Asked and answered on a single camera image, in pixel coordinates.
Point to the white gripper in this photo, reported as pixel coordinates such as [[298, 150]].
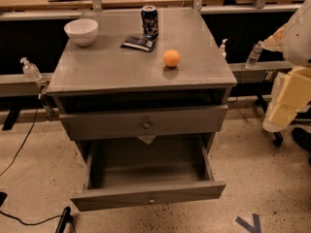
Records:
[[298, 38]]

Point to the orange fruit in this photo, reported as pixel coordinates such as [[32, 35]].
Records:
[[171, 58]]

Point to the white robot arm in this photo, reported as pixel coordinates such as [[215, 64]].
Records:
[[293, 39]]

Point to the grey upper drawer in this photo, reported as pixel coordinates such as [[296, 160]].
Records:
[[141, 123]]

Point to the grey drawer cabinet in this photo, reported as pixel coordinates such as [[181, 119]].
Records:
[[104, 77]]

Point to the grey open lower drawer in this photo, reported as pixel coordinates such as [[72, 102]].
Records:
[[129, 173]]

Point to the clear plastic water bottle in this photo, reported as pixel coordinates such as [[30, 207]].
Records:
[[254, 55]]

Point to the small white pump bottle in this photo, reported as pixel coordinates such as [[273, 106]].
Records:
[[222, 48]]

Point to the blue soda can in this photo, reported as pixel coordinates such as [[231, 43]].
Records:
[[150, 21]]

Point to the dark snack packet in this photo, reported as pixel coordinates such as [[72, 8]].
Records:
[[138, 44]]

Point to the white ceramic bowl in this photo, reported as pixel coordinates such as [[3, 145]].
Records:
[[82, 31]]

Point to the black stand foot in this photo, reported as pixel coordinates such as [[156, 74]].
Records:
[[64, 219]]

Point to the clear pump sanitizer bottle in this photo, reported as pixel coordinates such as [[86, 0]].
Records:
[[30, 70]]

